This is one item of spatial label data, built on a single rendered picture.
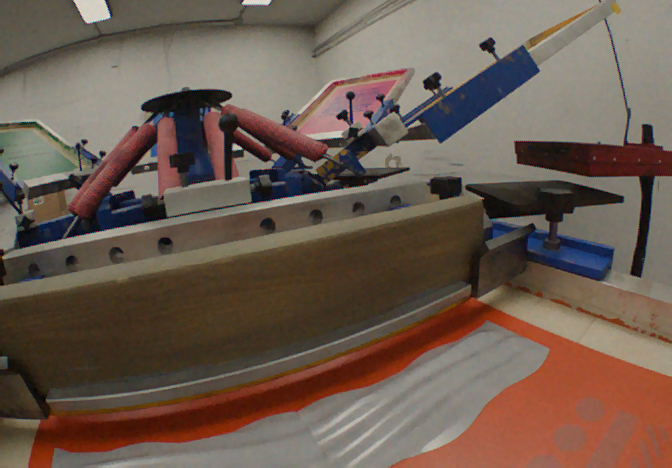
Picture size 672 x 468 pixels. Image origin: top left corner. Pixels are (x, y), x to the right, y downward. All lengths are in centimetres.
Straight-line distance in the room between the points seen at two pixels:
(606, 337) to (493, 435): 15
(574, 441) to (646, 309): 15
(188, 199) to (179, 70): 407
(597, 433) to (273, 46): 479
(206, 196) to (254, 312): 29
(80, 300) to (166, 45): 448
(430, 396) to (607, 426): 12
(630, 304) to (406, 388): 21
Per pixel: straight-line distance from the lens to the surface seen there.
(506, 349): 26
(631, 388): 26
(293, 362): 20
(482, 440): 20
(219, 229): 41
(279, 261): 18
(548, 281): 34
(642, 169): 114
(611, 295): 32
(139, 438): 23
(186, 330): 19
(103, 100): 455
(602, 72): 213
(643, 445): 23
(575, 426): 22
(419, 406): 21
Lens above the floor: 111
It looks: 12 degrees down
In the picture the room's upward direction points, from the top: 5 degrees counter-clockwise
